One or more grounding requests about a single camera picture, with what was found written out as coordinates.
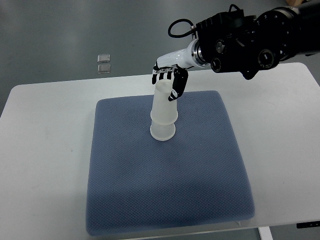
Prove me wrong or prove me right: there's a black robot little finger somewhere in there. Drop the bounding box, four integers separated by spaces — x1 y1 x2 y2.
151 62 159 85

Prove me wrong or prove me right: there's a white paper cup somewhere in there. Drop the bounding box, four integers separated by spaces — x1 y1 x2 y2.
150 120 176 141
150 79 178 126

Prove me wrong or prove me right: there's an upper metal floor plate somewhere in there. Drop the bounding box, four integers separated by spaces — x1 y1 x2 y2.
97 53 111 63

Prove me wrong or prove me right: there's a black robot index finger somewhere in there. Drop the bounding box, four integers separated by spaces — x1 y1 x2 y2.
167 68 175 80

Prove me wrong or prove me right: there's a white table leg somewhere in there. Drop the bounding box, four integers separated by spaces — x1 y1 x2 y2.
258 226 273 240

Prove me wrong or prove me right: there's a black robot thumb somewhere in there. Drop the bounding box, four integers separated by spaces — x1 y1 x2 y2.
168 68 189 102

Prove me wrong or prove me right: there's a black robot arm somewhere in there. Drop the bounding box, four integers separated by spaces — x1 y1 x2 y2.
152 0 320 101

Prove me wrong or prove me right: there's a white paper cup on mat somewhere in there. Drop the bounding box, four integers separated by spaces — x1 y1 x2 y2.
150 120 176 141

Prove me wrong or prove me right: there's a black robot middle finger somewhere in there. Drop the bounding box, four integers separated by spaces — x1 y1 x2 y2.
161 68 168 80

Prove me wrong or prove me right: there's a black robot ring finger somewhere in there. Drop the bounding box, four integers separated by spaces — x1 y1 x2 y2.
157 69 163 81

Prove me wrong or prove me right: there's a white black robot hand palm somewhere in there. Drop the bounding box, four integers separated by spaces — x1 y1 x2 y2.
156 39 200 69

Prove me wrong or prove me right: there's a blue textured cushion mat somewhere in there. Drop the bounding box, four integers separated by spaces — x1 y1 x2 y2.
86 90 255 236

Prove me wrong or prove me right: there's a wooden box corner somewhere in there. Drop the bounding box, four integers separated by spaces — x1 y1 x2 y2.
285 0 304 7

